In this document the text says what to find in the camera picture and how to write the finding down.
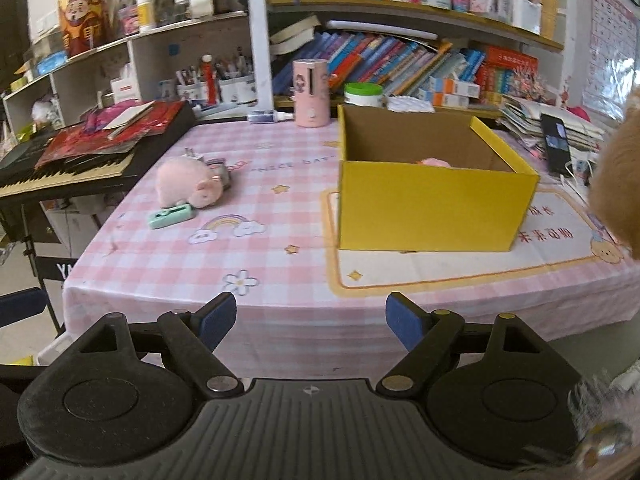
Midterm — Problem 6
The yellow cardboard box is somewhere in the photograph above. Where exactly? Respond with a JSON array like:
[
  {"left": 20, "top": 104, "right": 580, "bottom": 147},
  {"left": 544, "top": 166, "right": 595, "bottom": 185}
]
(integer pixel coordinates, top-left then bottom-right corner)
[{"left": 336, "top": 103, "right": 542, "bottom": 253}]

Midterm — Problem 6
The pink plush pig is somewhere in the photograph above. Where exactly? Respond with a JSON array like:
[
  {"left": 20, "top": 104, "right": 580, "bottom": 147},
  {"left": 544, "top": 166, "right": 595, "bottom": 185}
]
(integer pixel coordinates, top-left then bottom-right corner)
[{"left": 156, "top": 156, "right": 223, "bottom": 209}]

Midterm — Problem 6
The pink wall poster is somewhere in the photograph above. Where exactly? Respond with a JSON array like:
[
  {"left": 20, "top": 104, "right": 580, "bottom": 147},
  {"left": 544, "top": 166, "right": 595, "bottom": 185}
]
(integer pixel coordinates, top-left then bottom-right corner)
[{"left": 582, "top": 0, "right": 640, "bottom": 121}]

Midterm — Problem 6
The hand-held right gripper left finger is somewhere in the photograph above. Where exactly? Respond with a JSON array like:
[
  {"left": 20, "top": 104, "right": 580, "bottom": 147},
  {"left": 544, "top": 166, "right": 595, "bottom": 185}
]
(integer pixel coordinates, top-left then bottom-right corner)
[{"left": 75, "top": 291, "right": 246, "bottom": 401}]

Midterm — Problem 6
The white orange blue box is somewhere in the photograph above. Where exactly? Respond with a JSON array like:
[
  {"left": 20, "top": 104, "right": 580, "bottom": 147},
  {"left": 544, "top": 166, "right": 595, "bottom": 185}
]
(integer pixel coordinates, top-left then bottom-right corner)
[
  {"left": 417, "top": 89, "right": 471, "bottom": 108},
  {"left": 431, "top": 76, "right": 481, "bottom": 98}
]

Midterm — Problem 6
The mint green correction tape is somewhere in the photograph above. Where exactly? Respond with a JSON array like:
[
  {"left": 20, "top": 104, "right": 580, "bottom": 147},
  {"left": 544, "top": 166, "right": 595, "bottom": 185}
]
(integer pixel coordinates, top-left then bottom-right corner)
[{"left": 148, "top": 204, "right": 193, "bottom": 230}]

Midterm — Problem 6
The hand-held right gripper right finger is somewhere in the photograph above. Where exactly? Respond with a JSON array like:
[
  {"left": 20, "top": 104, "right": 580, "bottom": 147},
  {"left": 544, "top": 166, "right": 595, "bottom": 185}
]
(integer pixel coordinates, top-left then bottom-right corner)
[{"left": 376, "top": 291, "right": 576, "bottom": 401}]

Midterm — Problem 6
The fortune god figure print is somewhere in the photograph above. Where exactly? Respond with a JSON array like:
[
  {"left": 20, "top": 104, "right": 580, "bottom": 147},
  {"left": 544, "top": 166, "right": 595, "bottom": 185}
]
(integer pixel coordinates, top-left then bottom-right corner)
[{"left": 57, "top": 0, "right": 113, "bottom": 58}]

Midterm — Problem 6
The white pen cup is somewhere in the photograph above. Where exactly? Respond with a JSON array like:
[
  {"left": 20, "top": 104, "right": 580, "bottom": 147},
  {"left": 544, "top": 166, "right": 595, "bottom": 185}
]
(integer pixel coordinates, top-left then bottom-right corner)
[
  {"left": 217, "top": 74, "right": 256, "bottom": 106},
  {"left": 176, "top": 77, "right": 208, "bottom": 103}
]

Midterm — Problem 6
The black keyboard stand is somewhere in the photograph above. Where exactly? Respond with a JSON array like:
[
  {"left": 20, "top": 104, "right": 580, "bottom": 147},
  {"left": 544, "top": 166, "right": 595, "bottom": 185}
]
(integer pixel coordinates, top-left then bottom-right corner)
[{"left": 20, "top": 200, "right": 67, "bottom": 336}]

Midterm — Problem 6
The row of colourful books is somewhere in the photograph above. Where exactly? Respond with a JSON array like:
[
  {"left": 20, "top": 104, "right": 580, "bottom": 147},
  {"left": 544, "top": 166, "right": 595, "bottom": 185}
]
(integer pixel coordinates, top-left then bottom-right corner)
[{"left": 272, "top": 30, "right": 488, "bottom": 98}]

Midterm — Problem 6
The white charging cable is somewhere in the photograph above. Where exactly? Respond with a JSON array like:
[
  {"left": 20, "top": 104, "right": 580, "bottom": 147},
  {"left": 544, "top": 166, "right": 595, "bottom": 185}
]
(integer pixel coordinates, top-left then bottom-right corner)
[{"left": 557, "top": 160, "right": 593, "bottom": 196}]

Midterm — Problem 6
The white box red label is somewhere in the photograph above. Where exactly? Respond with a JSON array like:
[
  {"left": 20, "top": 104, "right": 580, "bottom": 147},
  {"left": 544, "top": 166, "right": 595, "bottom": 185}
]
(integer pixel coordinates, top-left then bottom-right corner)
[{"left": 110, "top": 76, "right": 141, "bottom": 106}]

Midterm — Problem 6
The small grey toy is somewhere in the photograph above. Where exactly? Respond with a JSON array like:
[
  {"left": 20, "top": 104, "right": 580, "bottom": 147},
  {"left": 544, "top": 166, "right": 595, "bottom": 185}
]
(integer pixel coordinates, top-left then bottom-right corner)
[{"left": 206, "top": 158, "right": 233, "bottom": 191}]

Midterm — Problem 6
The black piano keyboard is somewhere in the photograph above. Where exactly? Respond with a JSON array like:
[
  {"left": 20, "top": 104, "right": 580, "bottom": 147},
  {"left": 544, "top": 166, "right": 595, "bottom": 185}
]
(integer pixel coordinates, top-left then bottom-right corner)
[{"left": 0, "top": 102, "right": 197, "bottom": 201}]

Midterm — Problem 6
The white tissue pack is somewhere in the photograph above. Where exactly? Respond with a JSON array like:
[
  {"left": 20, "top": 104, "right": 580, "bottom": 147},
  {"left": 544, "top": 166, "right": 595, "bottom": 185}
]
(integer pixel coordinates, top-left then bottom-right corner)
[{"left": 386, "top": 95, "right": 435, "bottom": 112}]

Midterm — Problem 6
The beige fluffy plush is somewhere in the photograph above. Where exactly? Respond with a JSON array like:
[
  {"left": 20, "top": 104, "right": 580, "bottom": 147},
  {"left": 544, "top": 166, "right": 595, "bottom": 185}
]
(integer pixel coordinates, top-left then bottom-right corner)
[{"left": 585, "top": 110, "right": 640, "bottom": 261}]

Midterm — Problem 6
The red book box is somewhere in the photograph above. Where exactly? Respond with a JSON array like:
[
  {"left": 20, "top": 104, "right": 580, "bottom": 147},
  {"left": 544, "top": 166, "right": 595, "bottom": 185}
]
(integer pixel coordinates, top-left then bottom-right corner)
[{"left": 475, "top": 45, "right": 540, "bottom": 93}]

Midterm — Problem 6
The black smartphone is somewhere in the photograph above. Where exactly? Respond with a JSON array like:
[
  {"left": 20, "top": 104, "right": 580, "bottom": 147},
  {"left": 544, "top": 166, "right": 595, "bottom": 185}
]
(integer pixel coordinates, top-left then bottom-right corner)
[{"left": 540, "top": 113, "right": 573, "bottom": 177}]

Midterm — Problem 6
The pile of red packets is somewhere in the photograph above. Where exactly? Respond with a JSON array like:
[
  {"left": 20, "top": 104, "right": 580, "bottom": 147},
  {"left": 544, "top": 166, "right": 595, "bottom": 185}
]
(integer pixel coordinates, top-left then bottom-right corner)
[{"left": 35, "top": 100, "right": 188, "bottom": 168}]

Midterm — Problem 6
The white jar green lid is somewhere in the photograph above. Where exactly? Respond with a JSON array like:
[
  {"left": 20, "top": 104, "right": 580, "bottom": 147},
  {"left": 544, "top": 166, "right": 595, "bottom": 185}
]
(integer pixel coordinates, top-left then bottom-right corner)
[{"left": 343, "top": 82, "right": 385, "bottom": 108}]

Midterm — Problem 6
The stack of papers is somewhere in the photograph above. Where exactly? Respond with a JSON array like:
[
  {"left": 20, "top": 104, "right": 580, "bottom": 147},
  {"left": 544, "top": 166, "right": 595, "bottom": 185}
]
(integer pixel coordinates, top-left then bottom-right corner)
[{"left": 500, "top": 95, "right": 606, "bottom": 153}]

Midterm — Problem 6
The pink humidifier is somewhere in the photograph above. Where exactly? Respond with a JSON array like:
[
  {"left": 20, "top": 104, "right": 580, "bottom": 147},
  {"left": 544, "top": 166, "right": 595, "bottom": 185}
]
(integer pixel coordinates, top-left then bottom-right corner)
[{"left": 292, "top": 59, "right": 328, "bottom": 128}]

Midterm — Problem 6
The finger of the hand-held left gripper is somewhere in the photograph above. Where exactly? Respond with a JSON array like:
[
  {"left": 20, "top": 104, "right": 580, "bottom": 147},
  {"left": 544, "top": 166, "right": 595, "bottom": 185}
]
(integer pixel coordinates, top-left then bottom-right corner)
[{"left": 0, "top": 286, "right": 47, "bottom": 330}]

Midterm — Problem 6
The white bottle yellow label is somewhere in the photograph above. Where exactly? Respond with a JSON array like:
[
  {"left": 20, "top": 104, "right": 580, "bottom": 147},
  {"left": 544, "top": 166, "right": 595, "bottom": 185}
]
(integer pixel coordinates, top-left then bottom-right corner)
[{"left": 136, "top": 0, "right": 157, "bottom": 31}]

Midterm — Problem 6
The white shelf unit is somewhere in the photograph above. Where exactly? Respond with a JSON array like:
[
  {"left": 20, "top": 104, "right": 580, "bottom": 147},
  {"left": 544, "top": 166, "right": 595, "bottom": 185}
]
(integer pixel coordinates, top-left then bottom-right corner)
[{"left": 0, "top": 0, "right": 275, "bottom": 131}]

